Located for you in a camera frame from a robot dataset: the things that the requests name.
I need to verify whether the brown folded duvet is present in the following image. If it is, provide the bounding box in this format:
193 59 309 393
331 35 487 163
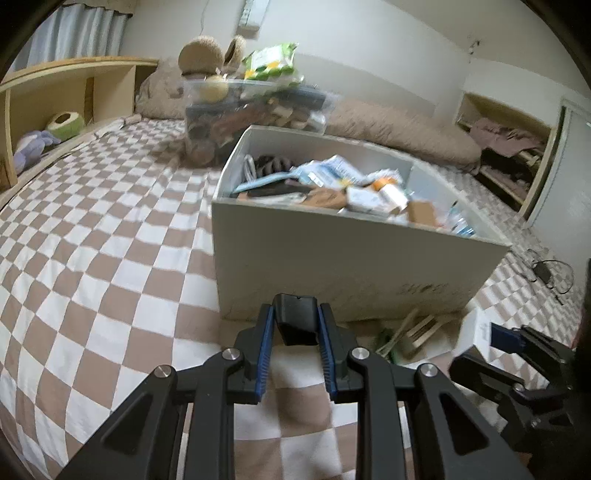
325 99 481 170

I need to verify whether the purple plush toy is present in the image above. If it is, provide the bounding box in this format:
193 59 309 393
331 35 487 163
13 130 61 175

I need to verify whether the orange capped film roll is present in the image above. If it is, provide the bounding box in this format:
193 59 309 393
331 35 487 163
372 178 409 214

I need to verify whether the green clip with cord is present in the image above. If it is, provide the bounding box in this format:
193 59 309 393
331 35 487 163
374 328 404 365

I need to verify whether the black charger with cable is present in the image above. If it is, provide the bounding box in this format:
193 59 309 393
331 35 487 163
526 249 575 297

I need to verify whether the white blue medicine sachet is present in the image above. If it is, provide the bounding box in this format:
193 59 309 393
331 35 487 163
290 155 370 190

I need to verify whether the closet shelf with clothes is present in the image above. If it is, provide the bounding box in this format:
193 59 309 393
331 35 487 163
456 92 564 219

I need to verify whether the yellow ball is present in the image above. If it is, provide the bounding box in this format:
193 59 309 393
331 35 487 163
198 75 229 104

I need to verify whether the bamboo wooden board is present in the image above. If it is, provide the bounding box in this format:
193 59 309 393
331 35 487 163
407 200 440 228

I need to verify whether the wooden headboard shelf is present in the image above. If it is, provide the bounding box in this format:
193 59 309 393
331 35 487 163
1 56 158 197

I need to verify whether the green white wipes pack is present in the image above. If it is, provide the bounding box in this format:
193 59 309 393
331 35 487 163
242 43 297 81

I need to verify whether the clear plastic storage bin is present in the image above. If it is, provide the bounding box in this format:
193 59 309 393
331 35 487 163
184 77 339 167

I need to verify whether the green avocado plush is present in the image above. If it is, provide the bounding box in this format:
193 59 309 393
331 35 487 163
45 111 86 141

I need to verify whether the black hair clip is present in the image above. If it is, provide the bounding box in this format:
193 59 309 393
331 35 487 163
254 155 294 178

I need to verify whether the blue grey curtain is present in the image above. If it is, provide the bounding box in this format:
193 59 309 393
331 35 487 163
9 0 137 72

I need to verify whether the beige plush bunny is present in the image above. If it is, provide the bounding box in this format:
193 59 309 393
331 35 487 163
135 35 246 120

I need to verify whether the white sweet hanging bag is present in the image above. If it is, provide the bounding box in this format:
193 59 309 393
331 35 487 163
238 0 270 31

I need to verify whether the white shoes cardboard box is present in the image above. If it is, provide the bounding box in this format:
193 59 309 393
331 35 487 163
211 126 510 322

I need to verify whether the white rectangular remote box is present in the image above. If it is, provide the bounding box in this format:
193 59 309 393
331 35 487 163
454 307 491 361

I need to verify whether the white louvered door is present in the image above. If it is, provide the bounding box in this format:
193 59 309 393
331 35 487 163
529 103 590 258

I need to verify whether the small black box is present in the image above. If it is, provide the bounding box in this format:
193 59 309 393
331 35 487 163
273 293 318 346

